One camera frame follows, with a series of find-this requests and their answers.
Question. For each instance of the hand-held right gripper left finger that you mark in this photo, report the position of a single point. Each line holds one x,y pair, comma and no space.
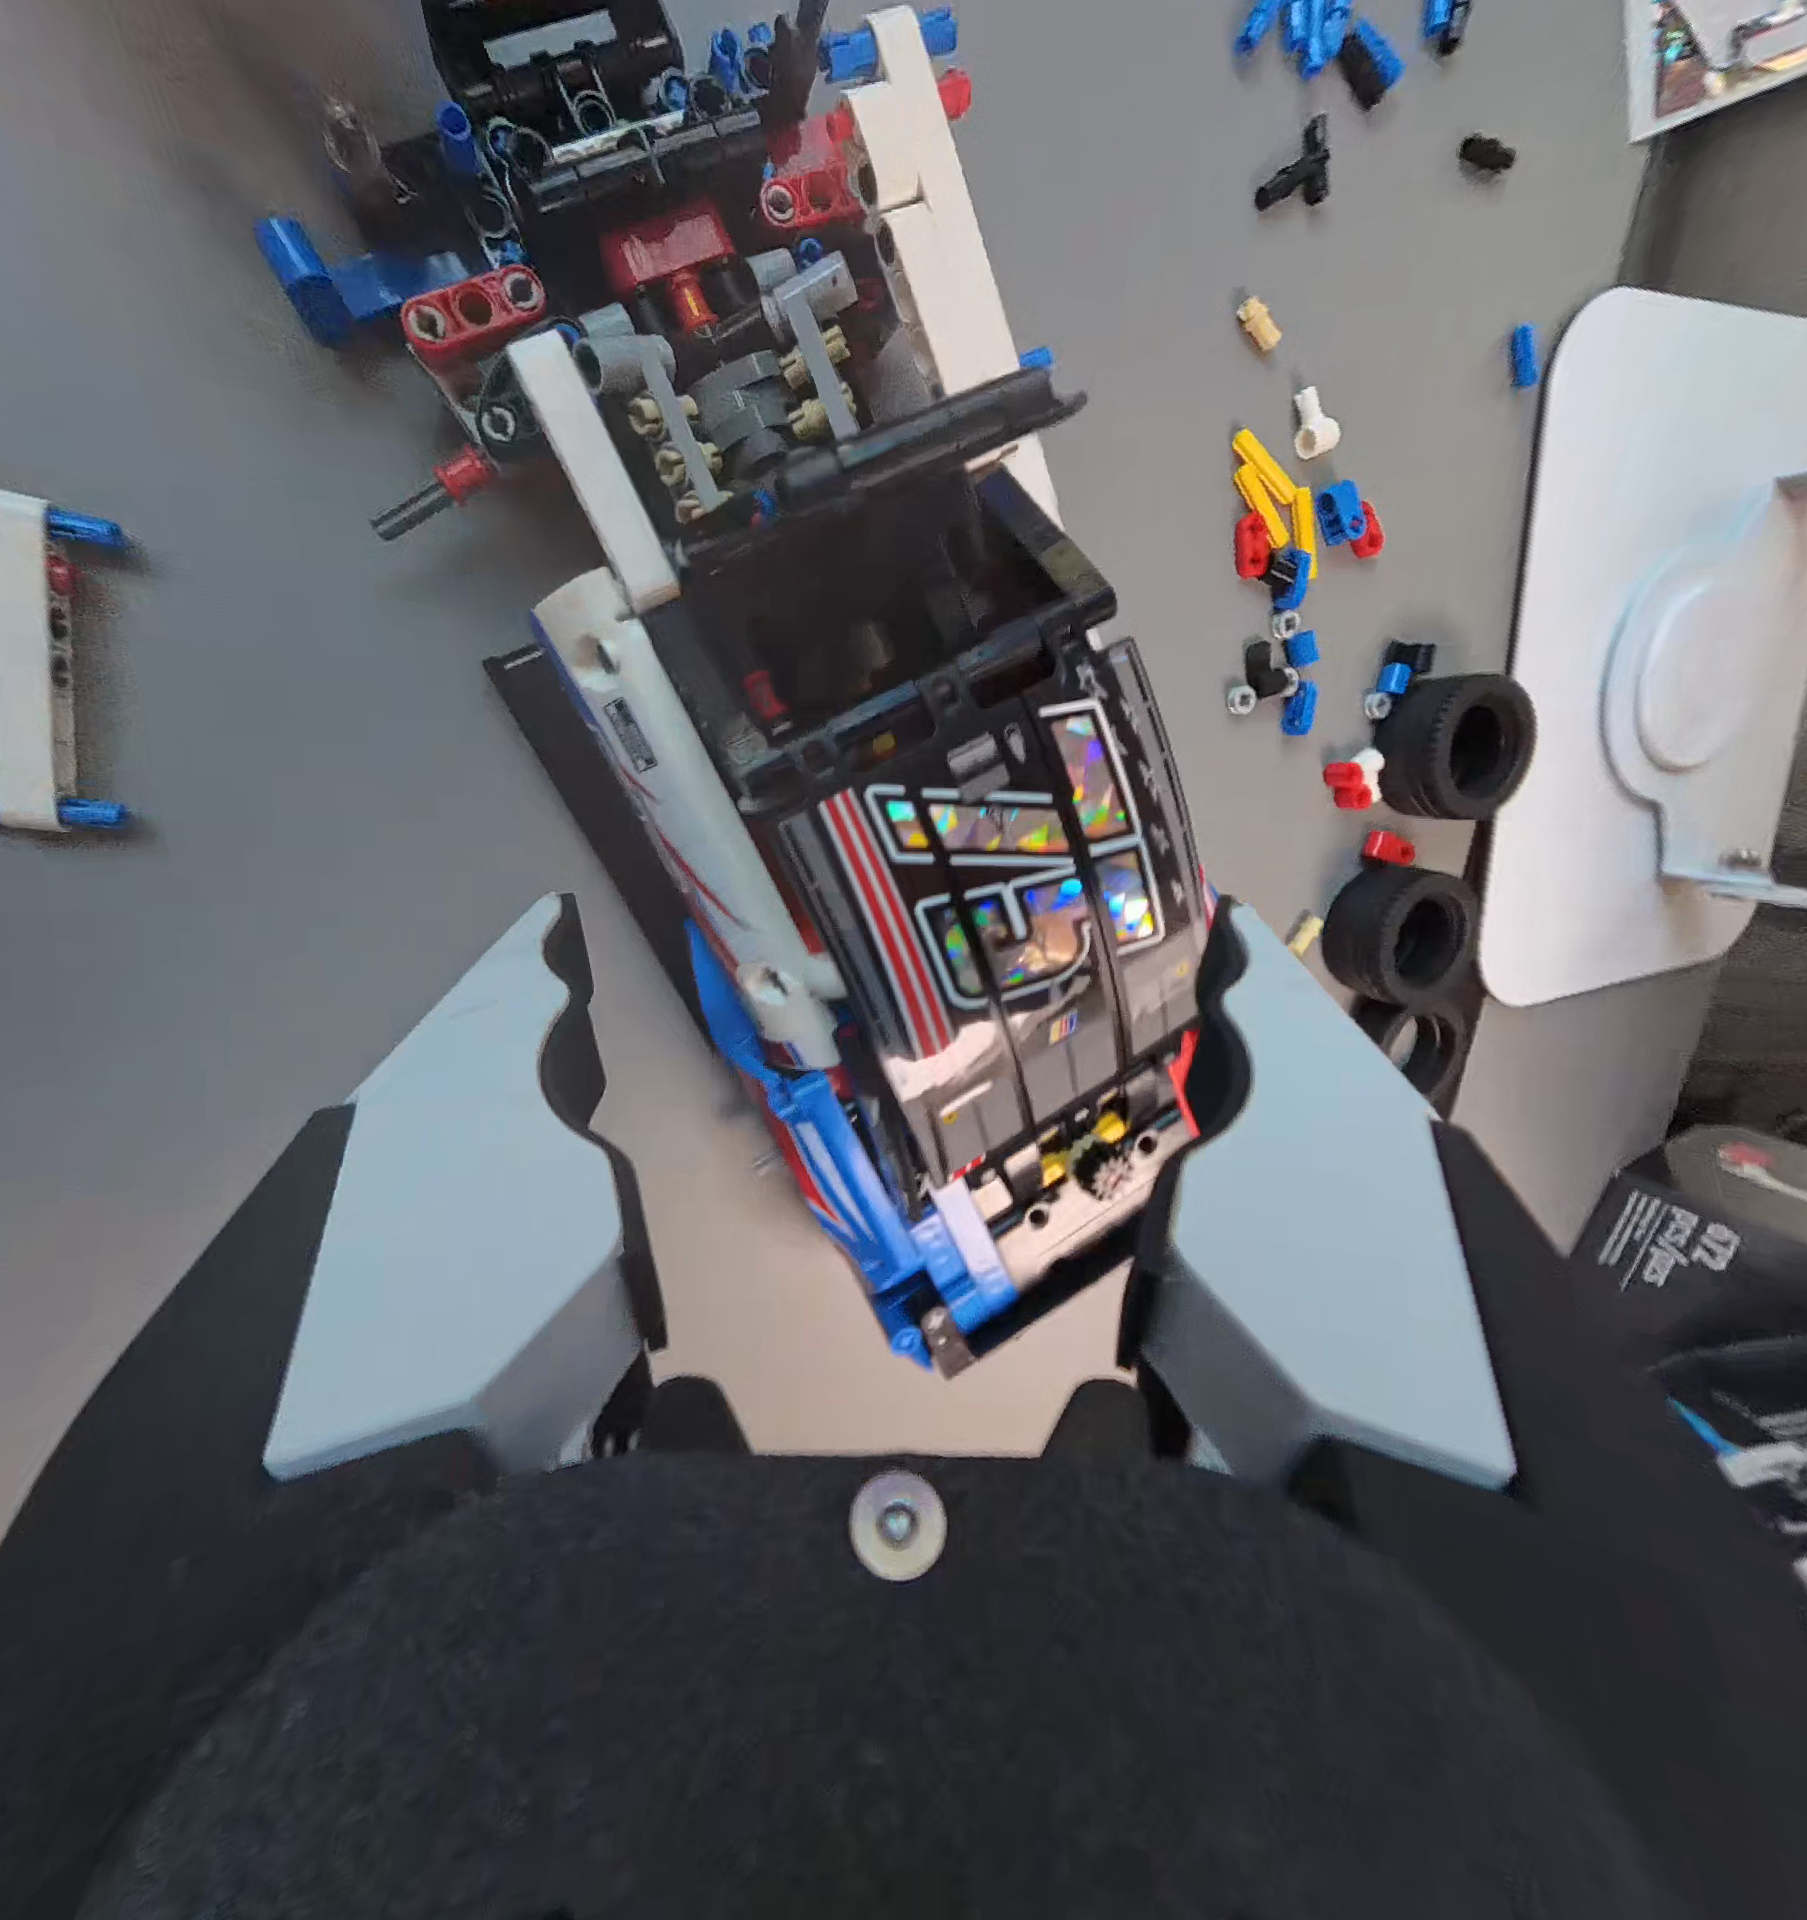
455,1199

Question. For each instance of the shiny printed booklet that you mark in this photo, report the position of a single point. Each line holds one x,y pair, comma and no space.
1669,75

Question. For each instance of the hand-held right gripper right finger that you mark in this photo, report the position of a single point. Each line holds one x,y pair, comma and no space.
1323,1229

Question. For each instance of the brick-built toy race car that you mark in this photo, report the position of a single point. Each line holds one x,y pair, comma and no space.
841,674

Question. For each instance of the small white brick pin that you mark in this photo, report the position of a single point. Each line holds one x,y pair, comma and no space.
1313,421

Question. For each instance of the single blue brick pin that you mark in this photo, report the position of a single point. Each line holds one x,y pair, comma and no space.
1526,355

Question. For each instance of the small cream brick piece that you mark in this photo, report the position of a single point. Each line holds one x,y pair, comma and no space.
1305,933

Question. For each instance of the white brick beam with pins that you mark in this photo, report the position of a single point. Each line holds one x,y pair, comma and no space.
20,659

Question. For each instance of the toy car set box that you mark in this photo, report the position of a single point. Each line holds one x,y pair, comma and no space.
1669,1260

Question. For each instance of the white rounded tray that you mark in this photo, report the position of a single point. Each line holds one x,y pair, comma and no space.
1594,599

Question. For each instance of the grey desk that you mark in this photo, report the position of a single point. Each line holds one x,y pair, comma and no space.
244,376

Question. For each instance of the cluster of mixed small bricks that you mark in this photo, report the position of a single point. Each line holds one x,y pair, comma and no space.
1262,488

